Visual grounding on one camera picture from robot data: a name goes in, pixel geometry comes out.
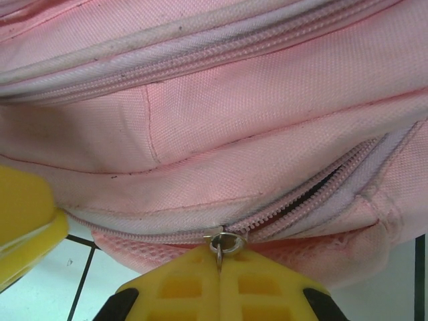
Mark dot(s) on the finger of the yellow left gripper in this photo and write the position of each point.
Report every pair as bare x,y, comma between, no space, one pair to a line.
23,217

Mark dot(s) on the pink student backpack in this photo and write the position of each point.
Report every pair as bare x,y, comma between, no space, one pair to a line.
234,100

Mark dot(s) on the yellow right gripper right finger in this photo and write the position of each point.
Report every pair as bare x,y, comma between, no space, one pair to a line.
261,294

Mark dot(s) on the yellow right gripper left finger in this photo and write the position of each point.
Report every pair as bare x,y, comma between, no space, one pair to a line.
180,294

